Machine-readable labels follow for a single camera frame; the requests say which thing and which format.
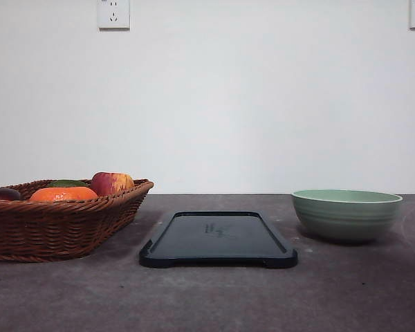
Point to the red yellow apple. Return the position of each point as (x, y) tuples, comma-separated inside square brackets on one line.
[(106, 183)]

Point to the green avocado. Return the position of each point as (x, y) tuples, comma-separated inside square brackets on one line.
[(66, 183)]

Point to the dark rectangular tray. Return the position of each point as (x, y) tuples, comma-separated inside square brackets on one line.
[(216, 237)]

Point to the orange tangerine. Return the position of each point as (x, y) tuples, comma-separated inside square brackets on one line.
[(74, 193)]

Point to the brown wicker basket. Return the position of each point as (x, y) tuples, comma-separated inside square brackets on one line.
[(64, 219)]

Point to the white wall socket left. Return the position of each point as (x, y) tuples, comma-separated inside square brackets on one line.
[(113, 16)]

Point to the green ceramic bowl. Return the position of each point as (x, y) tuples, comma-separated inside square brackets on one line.
[(349, 215)]

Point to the dark purple eggplant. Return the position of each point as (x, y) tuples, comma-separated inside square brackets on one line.
[(9, 194)]

